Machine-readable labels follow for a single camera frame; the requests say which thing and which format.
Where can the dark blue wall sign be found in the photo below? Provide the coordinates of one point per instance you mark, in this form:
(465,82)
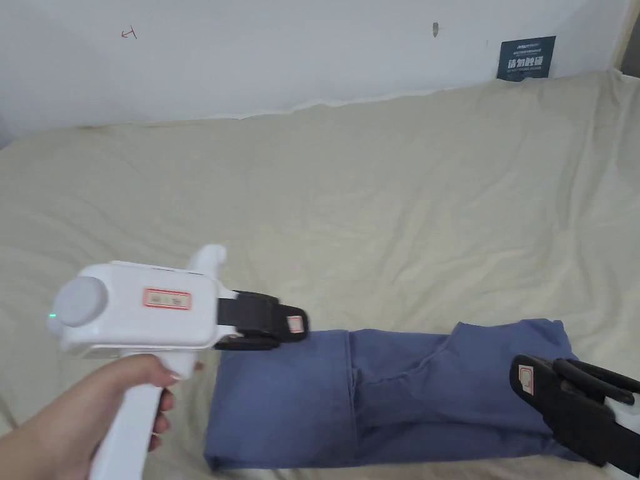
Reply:
(526,57)

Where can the bed with beige sheet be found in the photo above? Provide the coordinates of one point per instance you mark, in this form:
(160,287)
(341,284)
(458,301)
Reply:
(350,200)

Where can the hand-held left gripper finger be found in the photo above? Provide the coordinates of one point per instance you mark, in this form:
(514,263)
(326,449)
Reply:
(270,315)
(250,343)

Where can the person's left hand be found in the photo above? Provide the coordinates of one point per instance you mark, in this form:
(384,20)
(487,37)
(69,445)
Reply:
(95,405)

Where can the blue garment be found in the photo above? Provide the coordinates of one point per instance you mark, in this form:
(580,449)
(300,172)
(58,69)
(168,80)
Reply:
(300,395)

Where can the person's left forearm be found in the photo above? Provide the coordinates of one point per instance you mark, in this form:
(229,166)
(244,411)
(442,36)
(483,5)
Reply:
(30,455)

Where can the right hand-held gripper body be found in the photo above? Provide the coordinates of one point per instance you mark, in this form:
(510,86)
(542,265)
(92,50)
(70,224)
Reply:
(625,415)

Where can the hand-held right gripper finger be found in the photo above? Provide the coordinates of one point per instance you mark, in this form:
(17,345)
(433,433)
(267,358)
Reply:
(595,377)
(560,405)

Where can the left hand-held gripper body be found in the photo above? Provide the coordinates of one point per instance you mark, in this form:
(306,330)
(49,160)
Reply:
(140,320)

